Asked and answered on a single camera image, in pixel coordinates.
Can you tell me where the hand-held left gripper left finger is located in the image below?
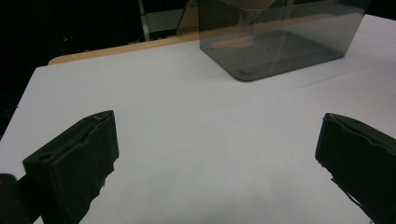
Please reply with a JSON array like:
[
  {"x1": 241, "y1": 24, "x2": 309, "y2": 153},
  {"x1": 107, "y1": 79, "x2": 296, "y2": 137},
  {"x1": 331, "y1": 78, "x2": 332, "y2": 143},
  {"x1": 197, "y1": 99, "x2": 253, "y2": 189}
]
[{"x1": 22, "y1": 109, "x2": 120, "y2": 224}]

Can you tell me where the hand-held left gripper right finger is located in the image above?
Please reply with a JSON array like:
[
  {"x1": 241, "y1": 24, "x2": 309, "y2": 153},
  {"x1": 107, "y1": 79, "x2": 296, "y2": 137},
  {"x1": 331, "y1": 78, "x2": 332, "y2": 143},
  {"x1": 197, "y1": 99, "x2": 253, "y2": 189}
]
[{"x1": 315, "y1": 112, "x2": 396, "y2": 224}]

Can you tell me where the smoky transparent plastic box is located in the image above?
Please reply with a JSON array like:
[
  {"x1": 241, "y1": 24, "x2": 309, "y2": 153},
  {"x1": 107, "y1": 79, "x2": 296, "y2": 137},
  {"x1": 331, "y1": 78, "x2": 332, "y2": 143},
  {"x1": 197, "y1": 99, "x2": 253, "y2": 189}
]
[{"x1": 176, "y1": 0, "x2": 366, "y2": 82}]

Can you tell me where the grey metal stand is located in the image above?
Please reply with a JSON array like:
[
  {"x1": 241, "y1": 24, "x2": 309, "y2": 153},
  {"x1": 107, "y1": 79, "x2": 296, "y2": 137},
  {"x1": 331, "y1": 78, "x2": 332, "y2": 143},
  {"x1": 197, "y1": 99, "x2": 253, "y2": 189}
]
[{"x1": 137, "y1": 0, "x2": 185, "y2": 42}]

